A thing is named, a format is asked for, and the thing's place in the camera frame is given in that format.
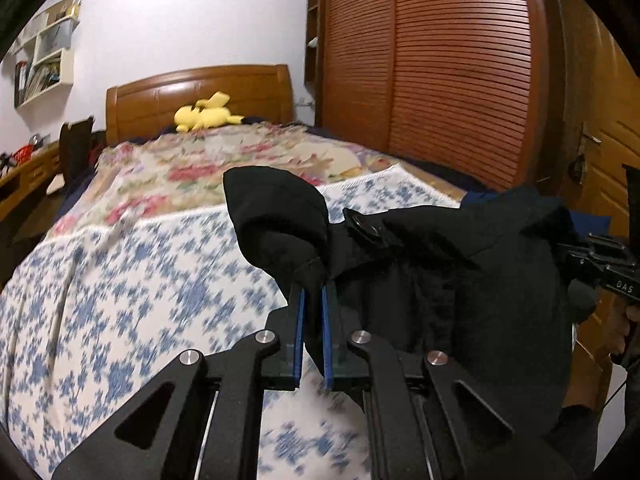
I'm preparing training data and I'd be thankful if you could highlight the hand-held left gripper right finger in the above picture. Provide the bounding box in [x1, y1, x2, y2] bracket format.
[321, 285, 576, 480]

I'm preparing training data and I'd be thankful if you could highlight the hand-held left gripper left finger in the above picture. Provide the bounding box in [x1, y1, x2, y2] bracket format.
[51, 285, 307, 480]

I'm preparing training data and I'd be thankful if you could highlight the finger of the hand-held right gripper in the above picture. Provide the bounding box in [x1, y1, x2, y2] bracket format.
[556, 235, 608, 281]

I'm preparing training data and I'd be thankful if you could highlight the black coat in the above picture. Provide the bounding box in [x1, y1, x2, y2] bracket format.
[222, 166, 601, 436]

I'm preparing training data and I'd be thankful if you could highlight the person's right hand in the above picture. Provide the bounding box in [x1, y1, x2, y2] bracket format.
[607, 301, 640, 367]

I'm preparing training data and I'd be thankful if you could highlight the wooden door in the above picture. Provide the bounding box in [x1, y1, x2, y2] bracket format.
[550, 0, 640, 411]

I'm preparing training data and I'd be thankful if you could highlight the blue floral bedspread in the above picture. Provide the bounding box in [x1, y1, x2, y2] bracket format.
[0, 162, 461, 480]

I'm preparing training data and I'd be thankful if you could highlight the pink floral quilt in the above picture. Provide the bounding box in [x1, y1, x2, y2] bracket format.
[47, 122, 416, 241]

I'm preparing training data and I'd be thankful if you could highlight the wooden louvered wardrobe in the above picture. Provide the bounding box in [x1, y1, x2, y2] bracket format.
[304, 0, 566, 196]

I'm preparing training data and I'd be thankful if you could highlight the yellow plush toy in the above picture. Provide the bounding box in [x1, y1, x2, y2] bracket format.
[173, 91, 246, 133]

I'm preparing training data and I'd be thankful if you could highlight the wooden headboard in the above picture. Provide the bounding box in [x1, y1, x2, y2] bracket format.
[105, 64, 295, 147]

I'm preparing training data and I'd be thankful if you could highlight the dark chair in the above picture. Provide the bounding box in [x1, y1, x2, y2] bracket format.
[59, 116, 108, 186]

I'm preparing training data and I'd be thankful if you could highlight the wooden cabinet desk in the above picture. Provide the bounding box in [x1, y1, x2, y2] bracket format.
[0, 140, 66, 286]

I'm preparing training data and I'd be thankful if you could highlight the row of books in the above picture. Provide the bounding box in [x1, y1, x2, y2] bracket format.
[15, 57, 63, 103]

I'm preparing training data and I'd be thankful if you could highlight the thin black cable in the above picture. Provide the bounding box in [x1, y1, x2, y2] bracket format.
[597, 360, 628, 411]

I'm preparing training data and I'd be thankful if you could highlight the metal door handle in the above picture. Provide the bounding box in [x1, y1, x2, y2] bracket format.
[570, 125, 603, 183]

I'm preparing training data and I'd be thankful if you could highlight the white wall shelf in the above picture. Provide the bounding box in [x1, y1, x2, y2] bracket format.
[10, 0, 83, 108]

